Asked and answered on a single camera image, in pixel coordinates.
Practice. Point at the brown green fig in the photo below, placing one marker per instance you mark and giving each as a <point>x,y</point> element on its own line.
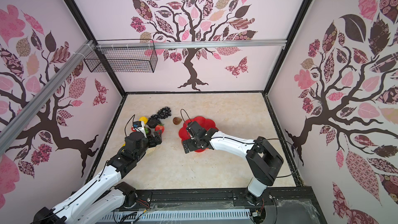
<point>177,120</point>

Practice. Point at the small yellow fruit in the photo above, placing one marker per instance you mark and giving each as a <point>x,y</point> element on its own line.
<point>144,119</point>

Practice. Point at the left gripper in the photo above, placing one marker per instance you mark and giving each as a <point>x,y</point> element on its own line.
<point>158,138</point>

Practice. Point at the white cable duct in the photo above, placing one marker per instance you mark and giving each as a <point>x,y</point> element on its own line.
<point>216,216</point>

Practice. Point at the black wire basket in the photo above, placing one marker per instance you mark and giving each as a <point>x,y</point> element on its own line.
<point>123,56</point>

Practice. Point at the red strawberry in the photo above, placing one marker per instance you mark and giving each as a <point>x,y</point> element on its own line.
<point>160,128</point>

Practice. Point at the aluminium rail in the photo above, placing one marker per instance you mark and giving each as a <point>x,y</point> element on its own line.
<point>17,125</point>
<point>196,44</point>

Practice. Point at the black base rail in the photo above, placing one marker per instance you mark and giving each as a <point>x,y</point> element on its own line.
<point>284,205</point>

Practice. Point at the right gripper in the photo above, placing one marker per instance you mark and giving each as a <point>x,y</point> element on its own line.
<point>193,143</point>

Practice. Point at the dark grape bunch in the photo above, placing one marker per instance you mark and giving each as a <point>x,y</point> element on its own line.
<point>163,113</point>

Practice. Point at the aluminium rail back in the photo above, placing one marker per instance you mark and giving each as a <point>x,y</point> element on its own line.
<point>196,44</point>

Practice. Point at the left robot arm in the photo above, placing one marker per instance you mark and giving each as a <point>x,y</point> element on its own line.
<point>106,191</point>

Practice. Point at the aluminium rail left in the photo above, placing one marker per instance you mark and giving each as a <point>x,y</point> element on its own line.
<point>17,125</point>

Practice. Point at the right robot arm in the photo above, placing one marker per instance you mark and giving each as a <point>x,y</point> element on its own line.
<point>264,160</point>

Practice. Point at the cream white pear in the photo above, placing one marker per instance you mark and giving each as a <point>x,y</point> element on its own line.
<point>150,150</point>

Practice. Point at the dark avocado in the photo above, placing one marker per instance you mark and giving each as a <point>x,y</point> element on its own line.
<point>152,123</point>

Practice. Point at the red flower-shaped bowl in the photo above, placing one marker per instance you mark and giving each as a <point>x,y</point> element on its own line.
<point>205,123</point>

